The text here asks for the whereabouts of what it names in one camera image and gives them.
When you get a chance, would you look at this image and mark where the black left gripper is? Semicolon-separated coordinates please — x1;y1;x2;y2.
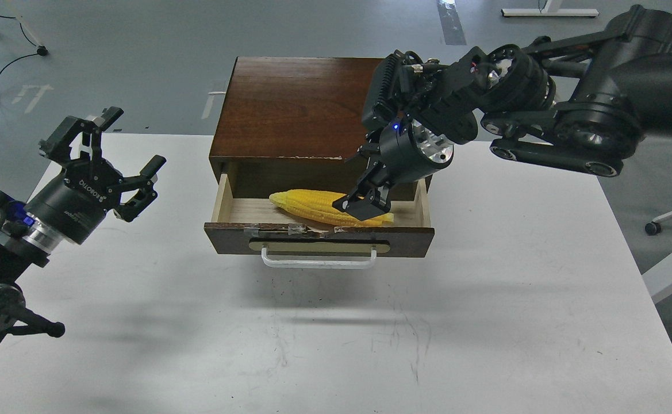
25;106;167;244

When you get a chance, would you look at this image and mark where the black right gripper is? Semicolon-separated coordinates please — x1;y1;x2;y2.
332;120;454;221

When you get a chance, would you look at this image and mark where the yellow corn cob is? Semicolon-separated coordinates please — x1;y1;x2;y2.
269;189;394;227

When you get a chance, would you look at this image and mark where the wooden drawer with white handle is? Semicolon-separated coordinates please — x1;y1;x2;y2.
203;159;435;258

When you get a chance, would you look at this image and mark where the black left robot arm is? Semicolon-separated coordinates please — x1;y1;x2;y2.
0;106;166;343

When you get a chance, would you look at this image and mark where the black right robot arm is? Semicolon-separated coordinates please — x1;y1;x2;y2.
333;5;672;220

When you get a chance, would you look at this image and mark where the dark wooden drawer cabinet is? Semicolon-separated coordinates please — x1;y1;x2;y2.
209;56;435;199

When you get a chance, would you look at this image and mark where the white table base foot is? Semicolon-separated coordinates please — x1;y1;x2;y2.
501;1;600;18

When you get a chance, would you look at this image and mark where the black floor cable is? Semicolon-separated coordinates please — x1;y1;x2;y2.
0;0;49;109

